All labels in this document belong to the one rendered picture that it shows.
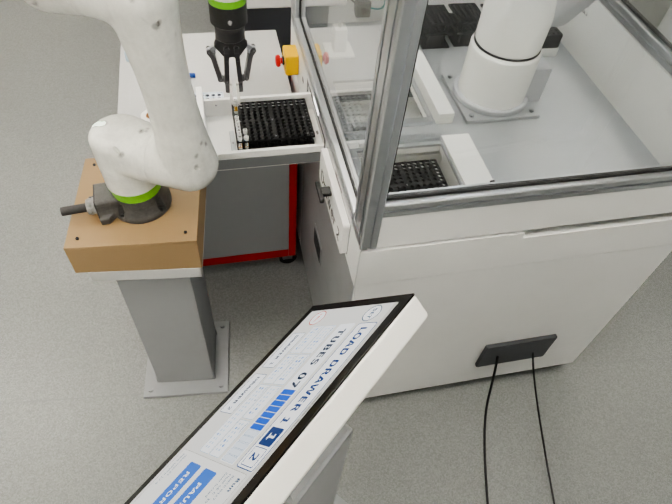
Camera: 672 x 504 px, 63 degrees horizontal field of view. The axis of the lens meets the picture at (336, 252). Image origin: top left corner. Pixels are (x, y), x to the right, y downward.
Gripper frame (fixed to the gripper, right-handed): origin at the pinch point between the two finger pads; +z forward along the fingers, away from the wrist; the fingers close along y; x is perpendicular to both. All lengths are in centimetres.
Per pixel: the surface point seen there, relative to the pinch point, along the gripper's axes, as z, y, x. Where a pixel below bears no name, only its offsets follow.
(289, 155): 11.5, -13.2, 15.3
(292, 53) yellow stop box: 7.4, -21.0, -28.7
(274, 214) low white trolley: 63, -12, -9
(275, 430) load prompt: -17, 3, 103
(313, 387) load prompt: -17, -4, 98
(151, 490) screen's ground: -1, 23, 104
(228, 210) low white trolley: 58, 5, -9
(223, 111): 13.5, 3.4, -9.0
